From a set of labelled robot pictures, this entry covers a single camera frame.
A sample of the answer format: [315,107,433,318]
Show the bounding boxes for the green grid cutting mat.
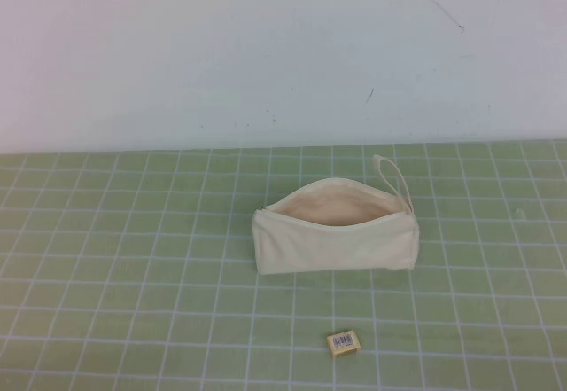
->
[0,142,567,391]

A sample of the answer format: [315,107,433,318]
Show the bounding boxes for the yellow eraser with barcode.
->
[326,331,358,357]

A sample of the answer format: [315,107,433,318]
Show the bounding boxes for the cream fabric pencil case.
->
[251,154,420,276]

